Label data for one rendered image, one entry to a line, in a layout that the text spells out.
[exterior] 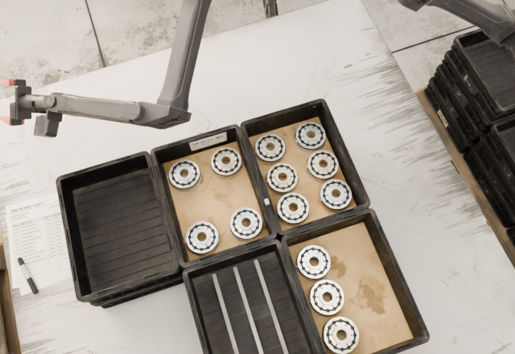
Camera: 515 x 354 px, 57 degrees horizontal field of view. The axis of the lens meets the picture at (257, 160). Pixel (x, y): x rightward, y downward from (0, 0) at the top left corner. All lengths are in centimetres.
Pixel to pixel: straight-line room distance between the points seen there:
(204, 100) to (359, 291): 91
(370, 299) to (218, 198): 57
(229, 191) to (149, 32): 163
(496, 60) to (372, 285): 132
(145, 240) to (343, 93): 93
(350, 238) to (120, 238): 73
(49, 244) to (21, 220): 14
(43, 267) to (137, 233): 37
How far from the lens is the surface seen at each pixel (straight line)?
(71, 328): 172
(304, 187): 157
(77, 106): 141
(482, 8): 121
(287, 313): 148
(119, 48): 297
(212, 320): 148
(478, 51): 244
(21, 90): 161
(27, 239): 183
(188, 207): 156
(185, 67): 114
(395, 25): 305
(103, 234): 160
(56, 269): 176
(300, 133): 161
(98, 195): 164
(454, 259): 176
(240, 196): 155
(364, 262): 153
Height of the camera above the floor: 230
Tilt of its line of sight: 67 degrees down
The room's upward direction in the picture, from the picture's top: 1 degrees counter-clockwise
